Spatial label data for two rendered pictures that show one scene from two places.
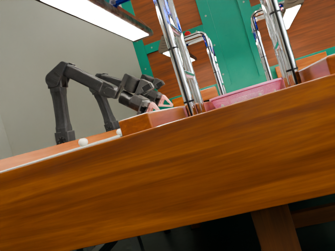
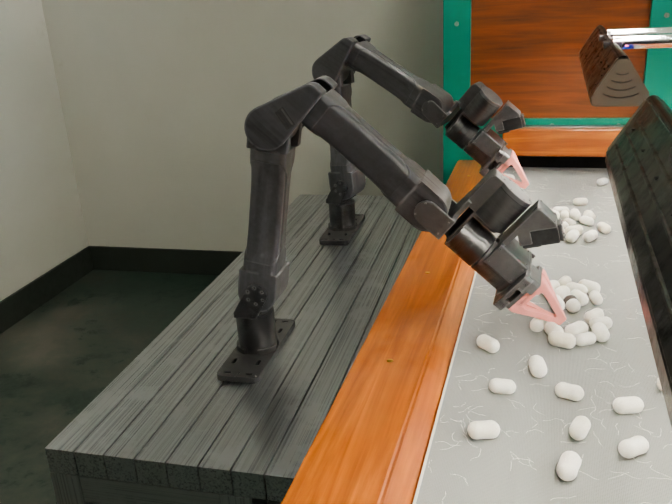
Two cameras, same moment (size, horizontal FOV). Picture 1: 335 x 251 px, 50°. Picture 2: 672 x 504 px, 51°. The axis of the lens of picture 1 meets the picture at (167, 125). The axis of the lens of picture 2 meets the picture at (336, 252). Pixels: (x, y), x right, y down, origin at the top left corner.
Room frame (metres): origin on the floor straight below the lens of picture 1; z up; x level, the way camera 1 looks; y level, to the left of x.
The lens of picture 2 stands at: (0.55, 0.28, 1.23)
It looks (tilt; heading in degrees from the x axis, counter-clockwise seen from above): 21 degrees down; 3
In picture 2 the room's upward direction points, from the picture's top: 3 degrees counter-clockwise
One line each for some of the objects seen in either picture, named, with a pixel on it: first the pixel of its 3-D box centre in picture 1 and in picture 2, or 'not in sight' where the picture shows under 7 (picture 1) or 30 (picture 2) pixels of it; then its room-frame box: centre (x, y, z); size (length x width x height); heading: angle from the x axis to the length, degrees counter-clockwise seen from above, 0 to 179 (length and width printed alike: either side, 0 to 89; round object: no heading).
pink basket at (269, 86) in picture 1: (248, 101); not in sight; (1.29, -0.31, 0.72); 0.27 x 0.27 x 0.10
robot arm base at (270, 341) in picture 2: not in sight; (256, 329); (1.58, 0.47, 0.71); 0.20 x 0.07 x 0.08; 168
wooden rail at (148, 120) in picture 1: (210, 115); not in sight; (1.45, -0.18, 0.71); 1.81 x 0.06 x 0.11; 165
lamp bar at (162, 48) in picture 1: (179, 50); (607, 57); (1.90, -0.17, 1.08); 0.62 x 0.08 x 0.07; 165
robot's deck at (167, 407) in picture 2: not in sight; (431, 294); (1.82, 0.16, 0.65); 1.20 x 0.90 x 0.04; 168
